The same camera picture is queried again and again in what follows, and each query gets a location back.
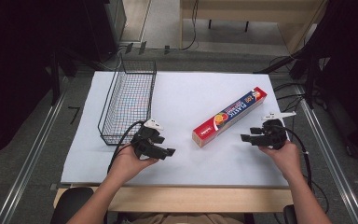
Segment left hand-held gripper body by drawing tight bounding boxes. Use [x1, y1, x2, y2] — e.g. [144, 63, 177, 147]
[130, 119, 166, 160]

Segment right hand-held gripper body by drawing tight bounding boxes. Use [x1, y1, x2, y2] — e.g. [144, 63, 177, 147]
[260, 110, 297, 151]

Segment person's right hand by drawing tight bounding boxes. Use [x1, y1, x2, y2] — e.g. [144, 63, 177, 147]
[258, 139, 303, 182]

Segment person's left hand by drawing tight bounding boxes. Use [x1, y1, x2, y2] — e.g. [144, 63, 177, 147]
[106, 143, 160, 185]

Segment red blue plastic wrap box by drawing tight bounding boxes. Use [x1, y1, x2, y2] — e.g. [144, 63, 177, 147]
[191, 86, 269, 149]

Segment white table cover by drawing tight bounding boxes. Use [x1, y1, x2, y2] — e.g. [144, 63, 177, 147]
[60, 70, 291, 189]

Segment wooden table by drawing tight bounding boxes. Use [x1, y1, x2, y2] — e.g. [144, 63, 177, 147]
[53, 185, 295, 214]

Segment person's beige pants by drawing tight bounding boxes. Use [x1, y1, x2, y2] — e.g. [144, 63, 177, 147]
[117, 212, 247, 224]

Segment black metal stand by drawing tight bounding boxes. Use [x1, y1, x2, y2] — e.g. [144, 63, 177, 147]
[253, 46, 327, 110]

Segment black chair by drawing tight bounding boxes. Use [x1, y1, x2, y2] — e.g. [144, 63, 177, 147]
[49, 186, 108, 224]

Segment black curtain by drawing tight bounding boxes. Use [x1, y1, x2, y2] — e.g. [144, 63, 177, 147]
[304, 0, 358, 161]
[0, 0, 119, 166]

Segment light wooden bench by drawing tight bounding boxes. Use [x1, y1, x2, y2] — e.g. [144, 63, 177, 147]
[179, 0, 328, 54]

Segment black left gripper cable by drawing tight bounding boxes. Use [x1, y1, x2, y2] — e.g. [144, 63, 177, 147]
[106, 119, 146, 175]

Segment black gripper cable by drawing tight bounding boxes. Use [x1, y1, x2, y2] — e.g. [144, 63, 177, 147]
[273, 124, 313, 191]
[106, 119, 146, 175]

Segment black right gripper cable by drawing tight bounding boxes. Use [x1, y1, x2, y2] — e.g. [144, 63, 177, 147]
[273, 124, 313, 191]

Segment black wire basket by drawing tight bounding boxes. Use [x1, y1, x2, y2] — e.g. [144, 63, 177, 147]
[97, 55, 158, 147]

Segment metal floor rail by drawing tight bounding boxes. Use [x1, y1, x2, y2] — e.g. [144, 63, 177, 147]
[295, 83, 358, 224]
[0, 91, 68, 224]

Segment black hanging cable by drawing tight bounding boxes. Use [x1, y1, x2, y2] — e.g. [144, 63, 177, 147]
[180, 0, 200, 51]

